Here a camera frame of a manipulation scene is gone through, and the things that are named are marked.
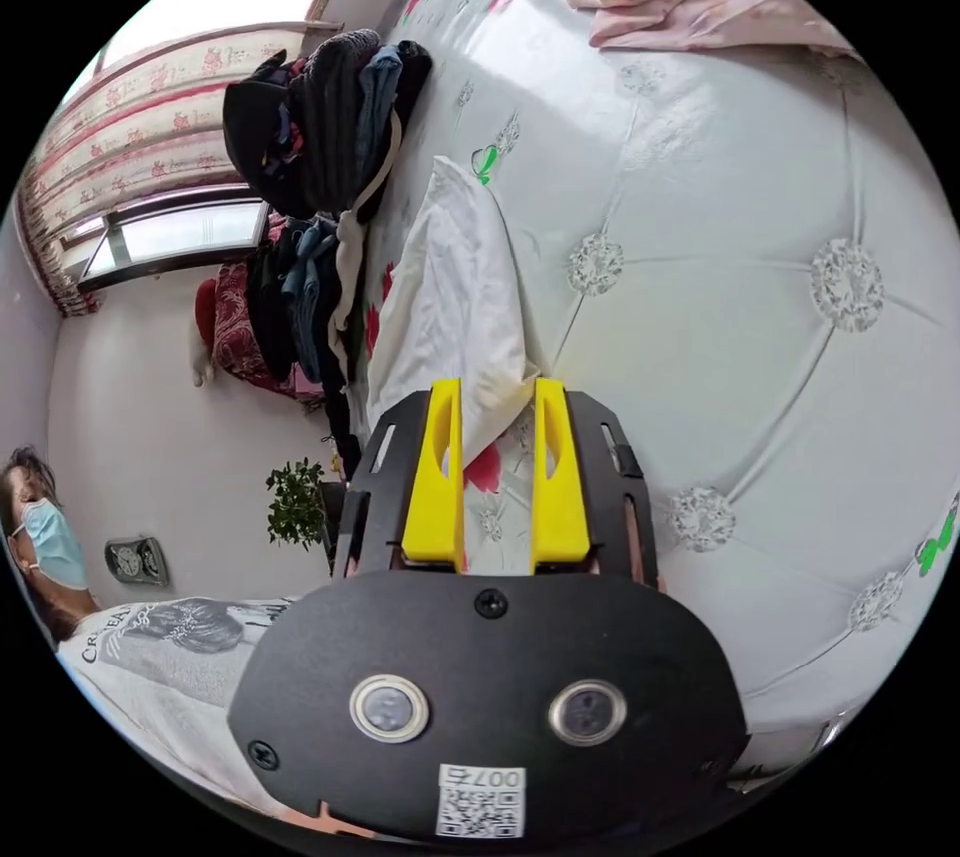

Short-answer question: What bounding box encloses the red patterned blanket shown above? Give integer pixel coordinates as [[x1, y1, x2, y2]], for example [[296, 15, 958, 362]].
[[193, 262, 325, 402]]

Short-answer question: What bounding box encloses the person's right hand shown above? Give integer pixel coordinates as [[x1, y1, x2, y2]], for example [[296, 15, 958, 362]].
[[626, 500, 667, 592]]

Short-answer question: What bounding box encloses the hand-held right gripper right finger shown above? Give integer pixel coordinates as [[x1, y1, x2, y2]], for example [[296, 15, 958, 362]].
[[530, 378, 592, 571]]

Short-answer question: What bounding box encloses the window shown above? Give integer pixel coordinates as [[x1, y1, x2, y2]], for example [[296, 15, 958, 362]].
[[74, 200, 273, 296]]

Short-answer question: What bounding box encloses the pile of clothes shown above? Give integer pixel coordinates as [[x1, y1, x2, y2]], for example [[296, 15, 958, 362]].
[[222, 28, 436, 477]]

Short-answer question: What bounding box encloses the floral curtain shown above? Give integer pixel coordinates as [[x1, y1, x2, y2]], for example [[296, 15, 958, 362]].
[[14, 22, 325, 318]]

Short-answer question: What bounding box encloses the white short sleeve shirt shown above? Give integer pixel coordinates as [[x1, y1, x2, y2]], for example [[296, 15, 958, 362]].
[[365, 155, 543, 470]]

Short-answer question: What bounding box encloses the person's body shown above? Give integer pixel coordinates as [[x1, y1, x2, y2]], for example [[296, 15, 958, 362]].
[[0, 444, 331, 822]]

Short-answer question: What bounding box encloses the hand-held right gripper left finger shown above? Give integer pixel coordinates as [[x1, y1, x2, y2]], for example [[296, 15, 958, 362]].
[[400, 379, 467, 567]]

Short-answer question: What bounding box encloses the green potted plant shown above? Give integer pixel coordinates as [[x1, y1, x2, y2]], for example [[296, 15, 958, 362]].
[[265, 455, 346, 573]]

